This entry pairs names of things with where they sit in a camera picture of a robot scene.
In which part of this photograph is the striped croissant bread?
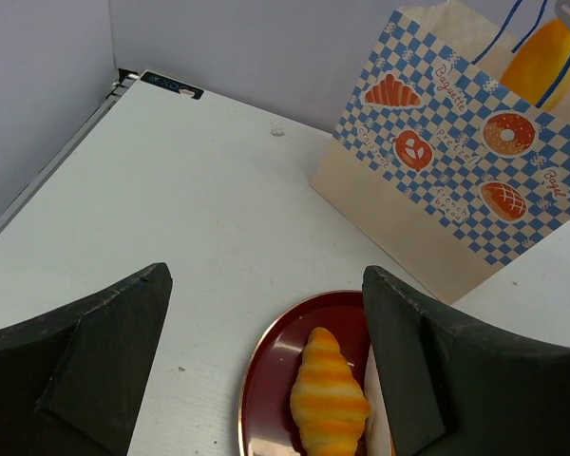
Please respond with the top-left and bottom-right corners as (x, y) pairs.
(290, 327), (371, 455)

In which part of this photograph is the pink sugared bread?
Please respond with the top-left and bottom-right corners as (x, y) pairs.
(500, 19), (570, 111)

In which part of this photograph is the checkered paper bag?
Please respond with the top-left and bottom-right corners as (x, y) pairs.
(311, 1), (570, 304)

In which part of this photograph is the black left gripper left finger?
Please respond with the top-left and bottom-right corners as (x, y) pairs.
(0, 263), (173, 455)

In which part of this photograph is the left blue table label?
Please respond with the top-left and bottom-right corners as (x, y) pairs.
(140, 71), (204, 100)

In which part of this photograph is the red round plate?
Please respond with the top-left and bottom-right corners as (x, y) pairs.
(237, 290), (370, 455)

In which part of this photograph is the aluminium frame rail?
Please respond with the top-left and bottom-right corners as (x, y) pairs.
(0, 68), (141, 234)

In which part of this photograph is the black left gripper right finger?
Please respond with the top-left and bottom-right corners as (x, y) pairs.
(362, 266), (570, 455)

